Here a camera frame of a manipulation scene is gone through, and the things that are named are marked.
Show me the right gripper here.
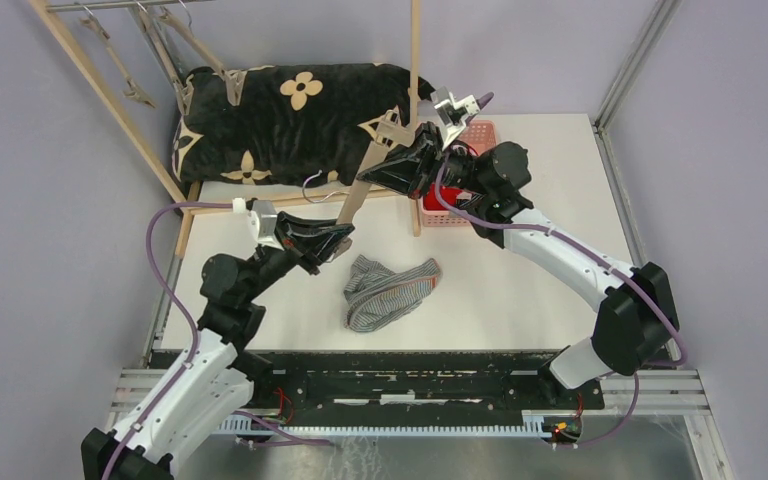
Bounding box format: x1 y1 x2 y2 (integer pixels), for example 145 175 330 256
358 123 491 201

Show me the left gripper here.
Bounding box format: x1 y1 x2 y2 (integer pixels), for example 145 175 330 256
241 209 353 301

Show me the red underwear with white lettering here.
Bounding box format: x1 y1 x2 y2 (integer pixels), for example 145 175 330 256
421 186 472 212

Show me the grey striped underwear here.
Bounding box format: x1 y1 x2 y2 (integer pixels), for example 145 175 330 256
343 255 442 333

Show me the beige hanger with red underwear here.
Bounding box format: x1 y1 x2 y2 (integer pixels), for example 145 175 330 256
158 6 246 106

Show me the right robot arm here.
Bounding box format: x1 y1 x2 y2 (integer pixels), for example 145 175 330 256
357 122 679 408

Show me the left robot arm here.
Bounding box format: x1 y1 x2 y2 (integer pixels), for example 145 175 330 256
80 212 355 479

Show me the empty beige clip hanger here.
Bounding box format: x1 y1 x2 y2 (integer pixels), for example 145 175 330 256
80 5 156 109

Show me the pink plastic basket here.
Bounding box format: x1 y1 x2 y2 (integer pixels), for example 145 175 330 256
415 120 498 228

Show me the black floral plush cushion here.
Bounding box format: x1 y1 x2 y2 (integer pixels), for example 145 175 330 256
171 63 411 186

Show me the metal hanging rod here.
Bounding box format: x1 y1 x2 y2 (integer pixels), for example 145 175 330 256
45 0 211 13

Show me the aluminium corner profile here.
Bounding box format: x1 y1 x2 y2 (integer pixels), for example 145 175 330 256
592 0 682 134

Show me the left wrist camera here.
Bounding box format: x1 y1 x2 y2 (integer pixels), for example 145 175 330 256
231 197 283 250

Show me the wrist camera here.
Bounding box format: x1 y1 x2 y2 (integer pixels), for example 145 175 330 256
231 197 283 250
430 88 494 149

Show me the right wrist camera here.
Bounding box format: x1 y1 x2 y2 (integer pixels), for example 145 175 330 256
430 88 494 149

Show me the wooden clothes rack frame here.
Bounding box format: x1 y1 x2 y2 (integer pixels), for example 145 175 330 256
28 0 421 260

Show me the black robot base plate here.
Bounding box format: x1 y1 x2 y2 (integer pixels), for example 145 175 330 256
241 350 606 427

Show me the white slotted cable duct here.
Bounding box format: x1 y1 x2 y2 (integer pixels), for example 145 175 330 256
208 414 561 441

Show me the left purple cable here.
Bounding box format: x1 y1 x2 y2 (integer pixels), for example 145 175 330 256
102 201 336 480

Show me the aluminium wall profile left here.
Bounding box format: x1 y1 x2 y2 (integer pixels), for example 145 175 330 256
130 7 185 97

